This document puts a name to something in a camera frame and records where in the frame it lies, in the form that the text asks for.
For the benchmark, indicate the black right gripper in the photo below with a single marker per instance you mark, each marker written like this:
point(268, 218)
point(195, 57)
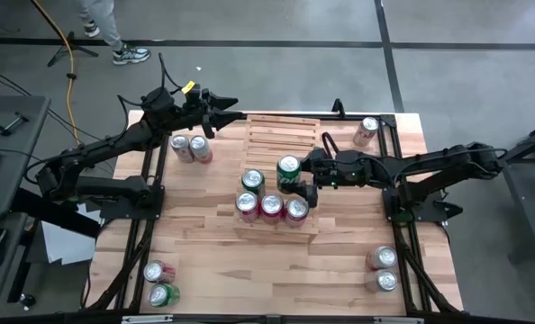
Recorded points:
point(348, 166)

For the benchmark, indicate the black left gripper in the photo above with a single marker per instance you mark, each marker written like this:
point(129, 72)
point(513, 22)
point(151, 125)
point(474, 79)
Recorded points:
point(191, 114)

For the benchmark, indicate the green soda can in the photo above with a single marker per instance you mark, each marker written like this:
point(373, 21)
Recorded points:
point(252, 178)
point(158, 294)
point(288, 164)

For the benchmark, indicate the red can barcode label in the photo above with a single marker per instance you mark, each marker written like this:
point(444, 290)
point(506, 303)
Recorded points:
point(297, 207)

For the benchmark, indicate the red can small label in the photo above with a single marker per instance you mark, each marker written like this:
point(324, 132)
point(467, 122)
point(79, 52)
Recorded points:
point(272, 204)

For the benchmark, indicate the red can white labels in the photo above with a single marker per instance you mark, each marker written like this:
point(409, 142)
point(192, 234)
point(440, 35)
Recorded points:
point(247, 201)

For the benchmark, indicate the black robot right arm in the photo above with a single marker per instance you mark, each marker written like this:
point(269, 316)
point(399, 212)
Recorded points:
point(438, 162)

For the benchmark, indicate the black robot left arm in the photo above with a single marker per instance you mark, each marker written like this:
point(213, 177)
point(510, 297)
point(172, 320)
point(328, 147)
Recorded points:
point(101, 145)

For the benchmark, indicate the wooden slatted shelf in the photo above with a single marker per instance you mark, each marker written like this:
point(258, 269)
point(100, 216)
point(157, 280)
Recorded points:
point(281, 135)

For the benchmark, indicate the white beverage can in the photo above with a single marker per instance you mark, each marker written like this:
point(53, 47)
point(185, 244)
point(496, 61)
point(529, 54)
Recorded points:
point(387, 280)

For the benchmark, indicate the red beverage can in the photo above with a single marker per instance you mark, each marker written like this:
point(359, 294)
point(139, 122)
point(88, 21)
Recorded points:
point(153, 271)

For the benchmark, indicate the red white seltzer can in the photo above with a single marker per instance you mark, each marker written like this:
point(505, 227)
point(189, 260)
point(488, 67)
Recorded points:
point(198, 143)

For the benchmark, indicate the red can bottom right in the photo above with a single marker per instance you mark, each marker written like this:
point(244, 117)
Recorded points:
point(386, 256)

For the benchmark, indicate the person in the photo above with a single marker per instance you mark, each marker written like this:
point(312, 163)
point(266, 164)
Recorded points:
point(105, 22)

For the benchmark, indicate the black tripod stand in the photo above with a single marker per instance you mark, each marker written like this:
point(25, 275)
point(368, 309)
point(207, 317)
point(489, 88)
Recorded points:
point(60, 54)

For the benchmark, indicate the grey desk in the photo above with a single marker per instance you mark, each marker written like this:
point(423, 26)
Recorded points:
point(6, 279)
point(24, 130)

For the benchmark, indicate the black desk beam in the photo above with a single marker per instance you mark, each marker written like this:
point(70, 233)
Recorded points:
point(47, 211)

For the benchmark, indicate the white paper sheets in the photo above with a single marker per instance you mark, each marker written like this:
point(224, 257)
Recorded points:
point(65, 245)

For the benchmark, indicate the dark metal stand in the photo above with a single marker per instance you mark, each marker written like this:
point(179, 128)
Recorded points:
point(526, 202)

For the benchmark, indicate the black caster wheel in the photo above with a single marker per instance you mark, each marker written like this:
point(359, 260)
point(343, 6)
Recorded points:
point(26, 300)

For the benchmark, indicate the black clamp bracket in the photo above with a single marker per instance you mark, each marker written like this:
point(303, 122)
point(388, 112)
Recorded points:
point(338, 108)

